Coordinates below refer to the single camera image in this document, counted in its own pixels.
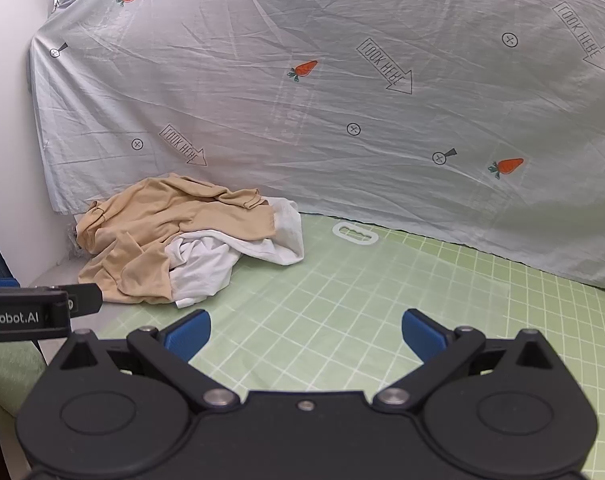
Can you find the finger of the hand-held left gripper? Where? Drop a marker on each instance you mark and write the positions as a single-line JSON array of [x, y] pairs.
[[86, 300]]

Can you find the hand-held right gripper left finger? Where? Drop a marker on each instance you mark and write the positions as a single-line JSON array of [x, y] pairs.
[[190, 334]]

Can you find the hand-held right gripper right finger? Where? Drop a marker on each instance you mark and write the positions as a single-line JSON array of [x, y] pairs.
[[422, 334]]

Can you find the beige shirt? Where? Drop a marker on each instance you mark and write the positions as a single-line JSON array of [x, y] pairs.
[[147, 230]]

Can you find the white garment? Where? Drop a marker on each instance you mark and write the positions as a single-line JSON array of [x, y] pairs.
[[207, 265]]

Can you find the green grid mat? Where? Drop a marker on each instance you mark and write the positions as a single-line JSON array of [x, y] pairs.
[[332, 310]]

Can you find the grey carrot-printed sheet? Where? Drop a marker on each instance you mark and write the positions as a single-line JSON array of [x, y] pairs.
[[332, 110]]

